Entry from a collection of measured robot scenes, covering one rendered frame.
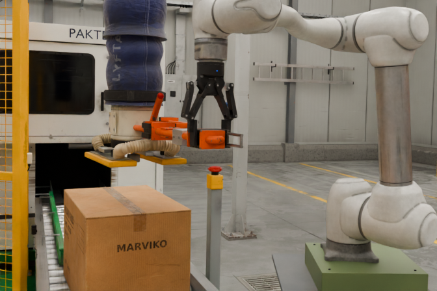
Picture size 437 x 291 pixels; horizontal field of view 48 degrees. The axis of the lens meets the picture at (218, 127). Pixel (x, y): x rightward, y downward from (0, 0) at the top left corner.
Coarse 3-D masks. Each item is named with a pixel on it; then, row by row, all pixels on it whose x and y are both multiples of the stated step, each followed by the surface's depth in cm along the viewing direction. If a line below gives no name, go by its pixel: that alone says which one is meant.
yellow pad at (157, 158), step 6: (144, 156) 187; (150, 156) 183; (156, 156) 181; (162, 156) 179; (174, 156) 180; (156, 162) 177; (162, 162) 173; (168, 162) 174; (174, 162) 175; (180, 162) 176; (186, 162) 177
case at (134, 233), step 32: (64, 192) 223; (96, 192) 219; (128, 192) 221; (160, 192) 222; (64, 224) 223; (96, 224) 173; (128, 224) 178; (160, 224) 183; (64, 256) 223; (96, 256) 173; (128, 256) 178; (160, 256) 184; (96, 288) 174; (128, 288) 179; (160, 288) 184
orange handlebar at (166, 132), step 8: (136, 128) 173; (160, 128) 153; (168, 128) 150; (176, 128) 151; (184, 128) 199; (160, 136) 154; (168, 136) 150; (184, 136) 138; (208, 136) 127; (216, 136) 127
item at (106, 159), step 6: (90, 156) 184; (96, 156) 179; (102, 156) 176; (108, 156) 175; (102, 162) 170; (108, 162) 164; (114, 162) 164; (120, 162) 165; (126, 162) 166; (132, 162) 167
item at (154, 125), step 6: (144, 126) 160; (150, 126) 157; (156, 126) 158; (162, 126) 159; (168, 126) 160; (174, 126) 161; (144, 132) 163; (150, 132) 158; (150, 138) 158; (156, 138) 158; (162, 138) 159; (168, 138) 160
